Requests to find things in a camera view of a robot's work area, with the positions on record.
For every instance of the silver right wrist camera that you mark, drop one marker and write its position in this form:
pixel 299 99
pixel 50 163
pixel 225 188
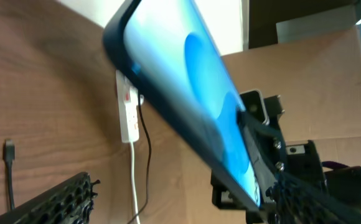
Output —
pixel 255 105

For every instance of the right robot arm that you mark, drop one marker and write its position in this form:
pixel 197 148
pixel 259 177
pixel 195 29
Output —
pixel 343 181

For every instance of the white power strip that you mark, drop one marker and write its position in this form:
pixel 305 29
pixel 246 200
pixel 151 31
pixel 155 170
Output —
pixel 127 107

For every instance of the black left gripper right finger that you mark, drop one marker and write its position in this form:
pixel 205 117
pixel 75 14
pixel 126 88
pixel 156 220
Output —
pixel 298 202

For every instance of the blue Galaxy smartphone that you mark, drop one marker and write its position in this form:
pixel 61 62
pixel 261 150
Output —
pixel 164 48

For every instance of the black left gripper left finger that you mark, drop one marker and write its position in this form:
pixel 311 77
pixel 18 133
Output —
pixel 70 202

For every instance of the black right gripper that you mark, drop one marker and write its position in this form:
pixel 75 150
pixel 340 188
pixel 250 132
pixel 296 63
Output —
pixel 270 156

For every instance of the brown cardboard panel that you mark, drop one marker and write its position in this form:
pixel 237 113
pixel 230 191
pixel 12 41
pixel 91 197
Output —
pixel 319 83

